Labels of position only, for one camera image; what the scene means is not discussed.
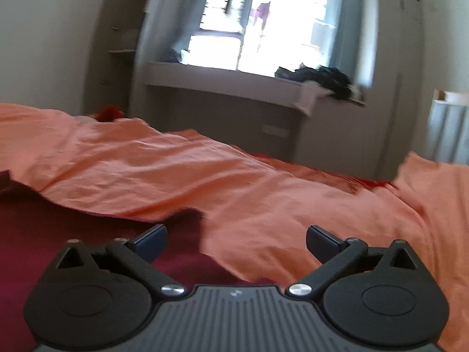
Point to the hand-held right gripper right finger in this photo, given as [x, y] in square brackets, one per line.
[322, 240]

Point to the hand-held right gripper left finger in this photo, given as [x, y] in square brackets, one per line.
[152, 242]

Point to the maroon long-sleeve shirt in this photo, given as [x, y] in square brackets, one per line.
[73, 223]

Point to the pile of dark clothes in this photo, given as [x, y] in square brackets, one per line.
[329, 79]

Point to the orange duvet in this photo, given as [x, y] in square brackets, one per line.
[256, 190]

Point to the red object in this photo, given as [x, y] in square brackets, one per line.
[108, 113]

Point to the white cloth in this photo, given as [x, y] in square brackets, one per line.
[306, 97]

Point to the open grey wardrobe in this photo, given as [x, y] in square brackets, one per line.
[121, 80]

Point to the grey window seat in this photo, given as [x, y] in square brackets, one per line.
[220, 91]

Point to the grey padded headboard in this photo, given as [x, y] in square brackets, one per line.
[449, 132]

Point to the tall grey closed wardrobe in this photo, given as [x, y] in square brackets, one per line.
[403, 80]

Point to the blue-grey curtain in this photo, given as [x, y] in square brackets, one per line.
[351, 25]

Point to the window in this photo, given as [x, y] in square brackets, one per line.
[285, 25]

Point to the sheer light blue curtain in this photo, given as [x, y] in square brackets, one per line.
[165, 18]

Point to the hanging pink garment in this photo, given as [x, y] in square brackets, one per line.
[261, 11]

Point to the white wall socket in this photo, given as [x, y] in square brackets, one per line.
[274, 130]

